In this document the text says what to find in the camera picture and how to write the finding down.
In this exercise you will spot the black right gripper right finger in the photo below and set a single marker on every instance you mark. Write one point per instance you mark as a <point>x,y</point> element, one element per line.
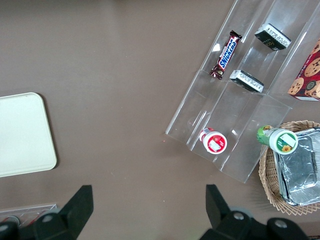
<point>225,222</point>

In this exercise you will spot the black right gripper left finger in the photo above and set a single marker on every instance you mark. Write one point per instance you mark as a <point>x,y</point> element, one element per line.
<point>70,212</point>

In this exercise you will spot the light open-weave wicker basket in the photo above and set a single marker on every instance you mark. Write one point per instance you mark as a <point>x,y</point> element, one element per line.
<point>267,172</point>

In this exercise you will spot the cream plastic tray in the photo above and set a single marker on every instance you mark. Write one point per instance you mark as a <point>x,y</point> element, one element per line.
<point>23,135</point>

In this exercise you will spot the small clear acrylic rack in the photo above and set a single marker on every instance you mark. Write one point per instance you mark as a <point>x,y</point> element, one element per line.
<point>30,209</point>

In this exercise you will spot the red-lidded yogurt bottle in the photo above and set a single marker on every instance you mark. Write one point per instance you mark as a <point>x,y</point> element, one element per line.
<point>215,143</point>

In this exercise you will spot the aluminium foil container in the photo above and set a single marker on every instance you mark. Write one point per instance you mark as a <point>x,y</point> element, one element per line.
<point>298,167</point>
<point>315,201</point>

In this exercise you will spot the green-lidded yogurt bottle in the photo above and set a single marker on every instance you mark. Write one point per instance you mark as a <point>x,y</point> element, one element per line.
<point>281,140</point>

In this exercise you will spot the clear acrylic display stand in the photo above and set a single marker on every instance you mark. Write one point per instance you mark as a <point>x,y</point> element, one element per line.
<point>225,107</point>

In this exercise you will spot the black box with white label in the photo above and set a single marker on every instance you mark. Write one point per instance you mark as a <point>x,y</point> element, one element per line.
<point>247,81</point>
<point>273,37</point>

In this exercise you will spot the Snickers chocolate bar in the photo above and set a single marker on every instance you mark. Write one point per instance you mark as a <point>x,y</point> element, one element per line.
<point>226,55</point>

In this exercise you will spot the red chocolate chip cookie box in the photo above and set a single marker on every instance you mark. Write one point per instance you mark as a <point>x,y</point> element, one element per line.
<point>308,75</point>

